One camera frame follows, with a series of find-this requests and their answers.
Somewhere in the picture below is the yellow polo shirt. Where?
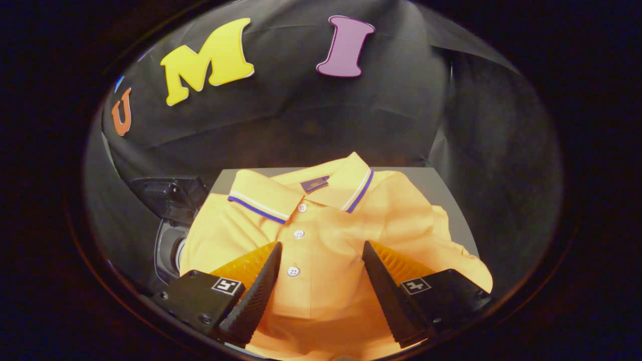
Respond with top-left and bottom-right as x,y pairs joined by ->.
180,152 -> 494,360

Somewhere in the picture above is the black backdrop cloth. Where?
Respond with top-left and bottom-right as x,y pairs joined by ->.
83,0 -> 563,301

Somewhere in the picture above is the dark washing machine lid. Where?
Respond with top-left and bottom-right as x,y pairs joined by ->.
128,175 -> 209,222

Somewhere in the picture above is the white cabinet with grey top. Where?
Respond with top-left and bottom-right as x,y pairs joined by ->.
208,167 -> 479,257

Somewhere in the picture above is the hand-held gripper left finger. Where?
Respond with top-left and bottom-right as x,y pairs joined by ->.
153,242 -> 283,347

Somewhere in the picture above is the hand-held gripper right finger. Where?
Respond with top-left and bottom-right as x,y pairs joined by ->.
362,241 -> 495,349

